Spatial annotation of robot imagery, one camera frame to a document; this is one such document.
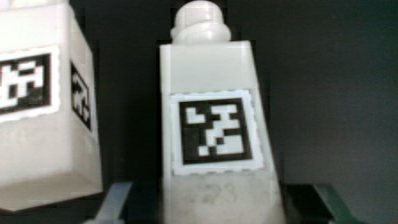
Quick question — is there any white leg near right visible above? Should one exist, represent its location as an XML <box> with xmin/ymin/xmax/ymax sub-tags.
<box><xmin>0</xmin><ymin>0</ymin><xmax>102</xmax><ymax>211</ymax></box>

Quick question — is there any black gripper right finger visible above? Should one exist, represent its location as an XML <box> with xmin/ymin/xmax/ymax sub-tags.
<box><xmin>285</xmin><ymin>184</ymin><xmax>356</xmax><ymax>224</ymax></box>

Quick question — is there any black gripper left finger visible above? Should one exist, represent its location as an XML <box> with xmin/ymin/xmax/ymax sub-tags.
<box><xmin>83</xmin><ymin>182</ymin><xmax>134</xmax><ymax>224</ymax></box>

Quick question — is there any white leg with tag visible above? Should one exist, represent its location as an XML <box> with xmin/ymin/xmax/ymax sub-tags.
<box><xmin>161</xmin><ymin>0</ymin><xmax>287</xmax><ymax>224</ymax></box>

